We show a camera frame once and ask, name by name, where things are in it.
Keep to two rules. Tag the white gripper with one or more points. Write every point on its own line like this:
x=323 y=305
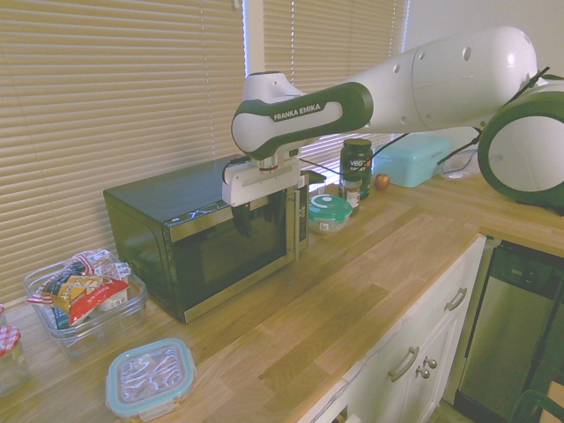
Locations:
x=260 y=180

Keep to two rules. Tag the stainless glass microwave door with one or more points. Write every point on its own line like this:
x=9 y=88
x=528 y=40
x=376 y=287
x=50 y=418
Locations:
x=220 y=269

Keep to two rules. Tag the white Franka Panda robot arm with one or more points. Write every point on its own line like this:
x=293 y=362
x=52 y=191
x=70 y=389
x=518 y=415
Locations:
x=440 y=83

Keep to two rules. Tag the black microwave oven body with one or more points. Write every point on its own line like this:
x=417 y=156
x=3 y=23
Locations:
x=167 y=198

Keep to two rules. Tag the round container green lid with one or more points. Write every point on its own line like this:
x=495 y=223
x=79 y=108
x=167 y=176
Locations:
x=328 y=211

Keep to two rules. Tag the small spice jar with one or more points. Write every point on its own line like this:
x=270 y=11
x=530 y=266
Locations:
x=352 y=193

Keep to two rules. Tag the black protein powder tub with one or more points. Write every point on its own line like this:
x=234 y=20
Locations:
x=358 y=161

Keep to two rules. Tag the red apple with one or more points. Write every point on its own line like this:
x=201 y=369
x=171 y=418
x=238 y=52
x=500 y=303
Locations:
x=382 y=181

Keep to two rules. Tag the teal bread box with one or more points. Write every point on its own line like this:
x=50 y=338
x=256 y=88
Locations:
x=414 y=161

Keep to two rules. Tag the wide beige window blind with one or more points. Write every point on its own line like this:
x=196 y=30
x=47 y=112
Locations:
x=114 y=132

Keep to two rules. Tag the striped snack packet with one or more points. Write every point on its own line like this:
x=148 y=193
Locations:
x=90 y=259

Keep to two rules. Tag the narrow beige window blind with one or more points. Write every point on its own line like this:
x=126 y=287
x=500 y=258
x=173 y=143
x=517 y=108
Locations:
x=326 y=44

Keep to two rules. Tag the red snack packet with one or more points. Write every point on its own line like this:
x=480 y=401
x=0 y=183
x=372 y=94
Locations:
x=94 y=297

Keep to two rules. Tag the clear plastic storage bin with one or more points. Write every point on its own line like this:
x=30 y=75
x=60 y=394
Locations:
x=110 y=326

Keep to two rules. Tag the glass container blue lid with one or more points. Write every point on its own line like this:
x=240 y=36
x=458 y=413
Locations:
x=150 y=379

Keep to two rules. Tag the white kitchen cabinet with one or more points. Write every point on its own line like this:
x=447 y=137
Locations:
x=423 y=335

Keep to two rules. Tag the clear plastic bag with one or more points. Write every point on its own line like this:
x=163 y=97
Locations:
x=458 y=169

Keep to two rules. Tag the dark blue snack packet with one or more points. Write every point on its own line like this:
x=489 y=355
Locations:
x=59 y=293

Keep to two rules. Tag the round metal cabinet knob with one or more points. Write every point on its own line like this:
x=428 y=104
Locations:
x=432 y=362
x=424 y=373

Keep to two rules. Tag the stainless steel dishwasher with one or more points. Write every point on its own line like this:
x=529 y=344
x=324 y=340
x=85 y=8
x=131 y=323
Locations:
x=506 y=326

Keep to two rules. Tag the glass jar red checkered lid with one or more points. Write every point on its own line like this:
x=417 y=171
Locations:
x=12 y=365

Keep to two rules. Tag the green chair frame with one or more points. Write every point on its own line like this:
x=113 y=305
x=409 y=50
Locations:
x=529 y=403

